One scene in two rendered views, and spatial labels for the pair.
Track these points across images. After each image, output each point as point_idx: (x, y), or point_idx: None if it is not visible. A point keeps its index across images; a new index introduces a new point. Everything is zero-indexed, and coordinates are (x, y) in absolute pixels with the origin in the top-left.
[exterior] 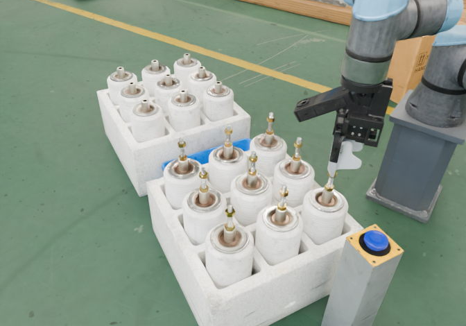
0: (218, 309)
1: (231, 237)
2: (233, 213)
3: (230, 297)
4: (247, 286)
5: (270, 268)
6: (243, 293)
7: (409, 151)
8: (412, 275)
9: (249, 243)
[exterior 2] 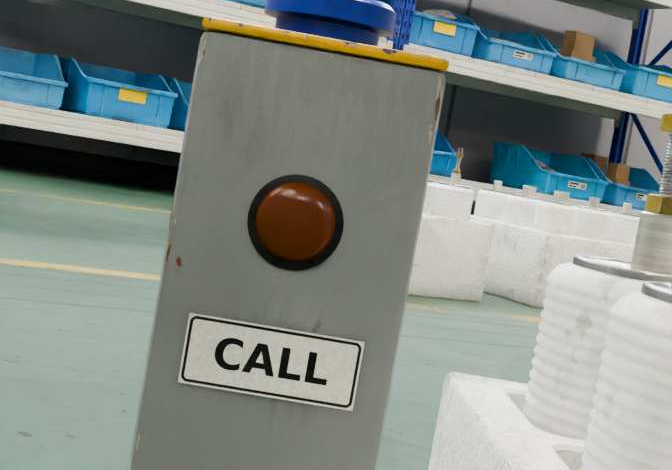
0: (442, 406)
1: (635, 243)
2: (666, 116)
3: (460, 385)
4: (481, 403)
5: (544, 440)
6: (461, 401)
7: None
8: None
9: (608, 276)
